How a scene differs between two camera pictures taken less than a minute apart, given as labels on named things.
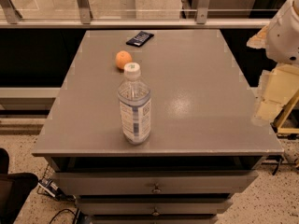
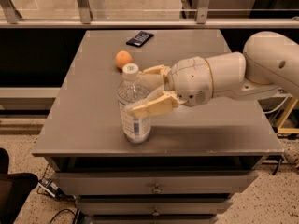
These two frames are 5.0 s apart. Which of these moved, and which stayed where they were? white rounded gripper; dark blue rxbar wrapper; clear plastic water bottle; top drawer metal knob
Moved: white rounded gripper
Stayed: clear plastic water bottle; top drawer metal knob; dark blue rxbar wrapper
